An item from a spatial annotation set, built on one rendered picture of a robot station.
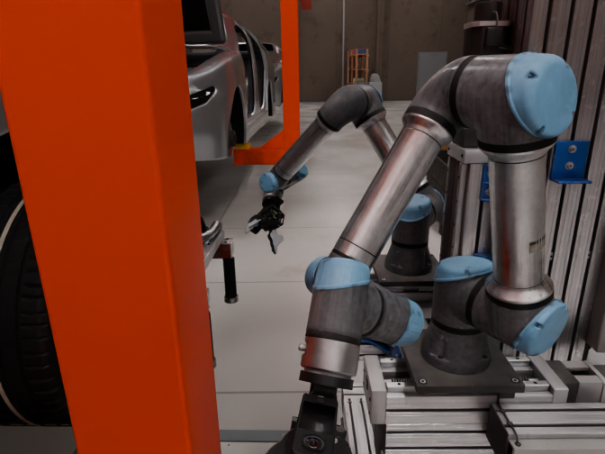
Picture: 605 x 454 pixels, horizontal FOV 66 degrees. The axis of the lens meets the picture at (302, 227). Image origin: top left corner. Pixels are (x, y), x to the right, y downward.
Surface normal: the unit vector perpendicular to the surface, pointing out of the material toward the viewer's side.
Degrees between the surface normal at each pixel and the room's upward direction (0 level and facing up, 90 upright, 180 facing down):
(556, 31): 90
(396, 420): 90
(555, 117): 82
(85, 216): 90
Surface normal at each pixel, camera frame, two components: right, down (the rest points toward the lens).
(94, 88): -0.03, 0.32
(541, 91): 0.49, 0.15
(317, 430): 0.16, -0.96
